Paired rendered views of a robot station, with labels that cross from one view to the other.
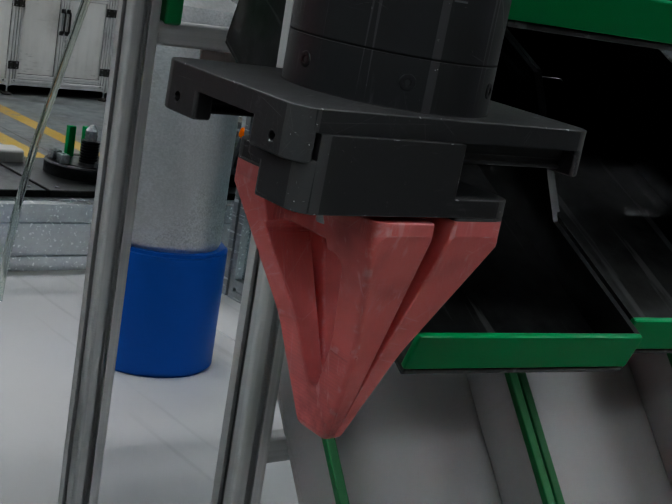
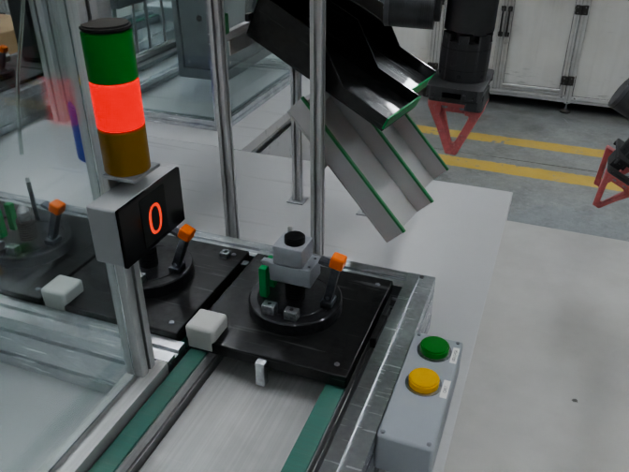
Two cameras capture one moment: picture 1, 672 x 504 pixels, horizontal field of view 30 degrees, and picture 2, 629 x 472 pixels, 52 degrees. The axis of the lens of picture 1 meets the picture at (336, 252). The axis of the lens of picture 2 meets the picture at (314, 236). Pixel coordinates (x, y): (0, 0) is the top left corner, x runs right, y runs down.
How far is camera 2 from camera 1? 0.61 m
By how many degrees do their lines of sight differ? 33
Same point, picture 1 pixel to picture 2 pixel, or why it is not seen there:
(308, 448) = (338, 161)
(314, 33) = (460, 71)
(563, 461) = not seen: hidden behind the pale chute
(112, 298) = (228, 138)
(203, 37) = (233, 34)
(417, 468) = (355, 155)
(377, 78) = (476, 78)
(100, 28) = not seen: outside the picture
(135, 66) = (223, 53)
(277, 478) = (212, 180)
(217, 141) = not seen: hidden behind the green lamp
